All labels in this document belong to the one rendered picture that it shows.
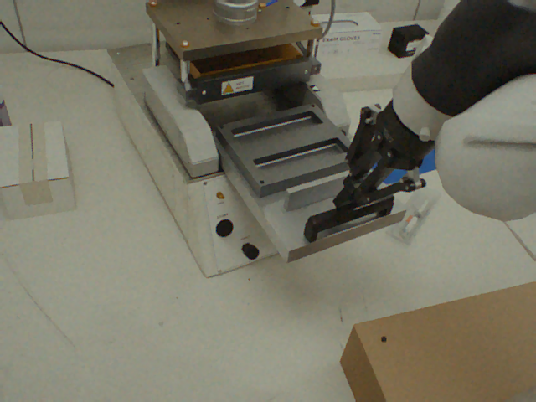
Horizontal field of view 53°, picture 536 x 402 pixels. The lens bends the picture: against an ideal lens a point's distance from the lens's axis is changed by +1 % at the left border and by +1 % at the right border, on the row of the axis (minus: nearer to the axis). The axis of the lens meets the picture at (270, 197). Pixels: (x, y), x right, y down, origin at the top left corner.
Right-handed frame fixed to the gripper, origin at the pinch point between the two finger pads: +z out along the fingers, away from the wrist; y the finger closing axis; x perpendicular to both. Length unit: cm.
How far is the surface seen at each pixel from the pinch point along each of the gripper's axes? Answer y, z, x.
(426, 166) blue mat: -11, 34, 45
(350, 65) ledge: -49, 43, 49
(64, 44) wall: -87, 62, -20
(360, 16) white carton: -63, 41, 60
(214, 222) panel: -9.8, 22.8, -13.4
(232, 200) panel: -12.0, 20.6, -9.5
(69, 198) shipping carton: -29, 37, -34
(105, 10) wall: -88, 52, -8
